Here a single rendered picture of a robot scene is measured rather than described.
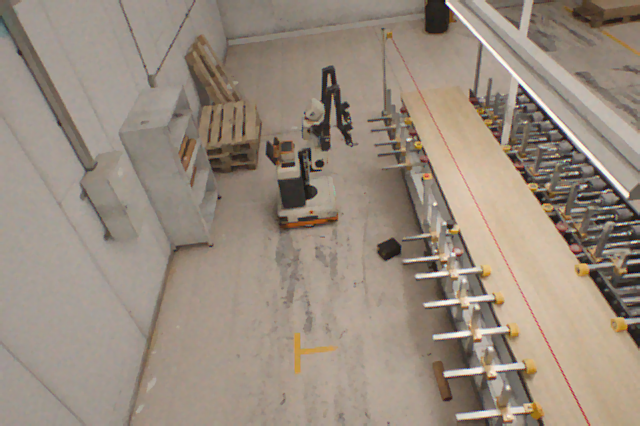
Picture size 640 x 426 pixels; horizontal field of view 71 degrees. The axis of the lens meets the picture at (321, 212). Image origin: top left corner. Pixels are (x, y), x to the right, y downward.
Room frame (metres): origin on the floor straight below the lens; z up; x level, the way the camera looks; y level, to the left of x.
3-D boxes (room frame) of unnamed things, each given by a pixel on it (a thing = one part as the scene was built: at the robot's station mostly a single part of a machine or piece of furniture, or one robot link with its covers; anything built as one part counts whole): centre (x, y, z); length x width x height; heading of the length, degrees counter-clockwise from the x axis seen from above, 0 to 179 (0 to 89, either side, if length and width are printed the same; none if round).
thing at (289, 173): (4.10, 0.23, 0.59); 0.55 x 0.34 x 0.83; 178
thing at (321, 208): (4.10, 0.14, 0.16); 0.67 x 0.64 x 0.25; 88
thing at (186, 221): (4.20, 1.47, 0.78); 0.90 x 0.45 x 1.55; 178
